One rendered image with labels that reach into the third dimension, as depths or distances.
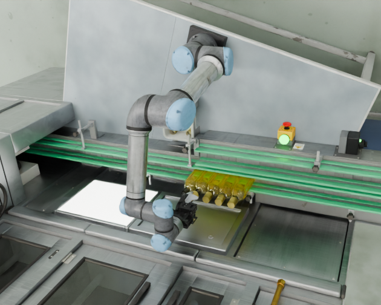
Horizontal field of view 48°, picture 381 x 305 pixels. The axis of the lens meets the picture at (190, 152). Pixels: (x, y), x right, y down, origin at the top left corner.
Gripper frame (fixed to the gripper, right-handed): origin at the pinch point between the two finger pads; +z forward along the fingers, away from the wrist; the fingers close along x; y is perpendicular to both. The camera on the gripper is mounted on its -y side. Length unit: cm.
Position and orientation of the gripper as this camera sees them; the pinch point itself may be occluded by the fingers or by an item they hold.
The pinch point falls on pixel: (190, 197)
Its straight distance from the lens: 191.2
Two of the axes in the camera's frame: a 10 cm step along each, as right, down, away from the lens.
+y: 9.2, 1.5, -3.7
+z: 4.0, -4.2, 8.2
